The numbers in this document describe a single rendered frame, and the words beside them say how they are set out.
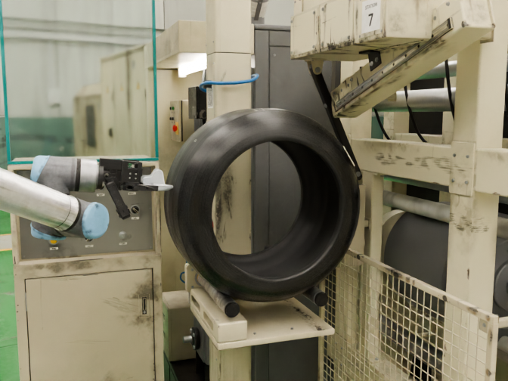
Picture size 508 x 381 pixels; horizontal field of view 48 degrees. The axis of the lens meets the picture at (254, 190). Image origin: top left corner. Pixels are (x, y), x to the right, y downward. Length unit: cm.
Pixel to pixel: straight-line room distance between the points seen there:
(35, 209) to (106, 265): 96
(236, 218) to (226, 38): 61
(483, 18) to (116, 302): 163
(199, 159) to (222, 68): 47
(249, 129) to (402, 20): 48
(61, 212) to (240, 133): 51
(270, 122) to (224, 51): 43
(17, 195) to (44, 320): 107
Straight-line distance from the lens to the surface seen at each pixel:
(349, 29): 162
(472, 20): 148
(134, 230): 231
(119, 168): 159
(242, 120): 158
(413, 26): 150
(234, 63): 194
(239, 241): 199
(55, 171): 156
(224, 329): 165
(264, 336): 172
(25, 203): 134
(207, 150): 155
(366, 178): 214
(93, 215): 144
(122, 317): 235
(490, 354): 144
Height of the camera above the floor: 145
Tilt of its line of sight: 8 degrees down
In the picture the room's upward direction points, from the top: straight up
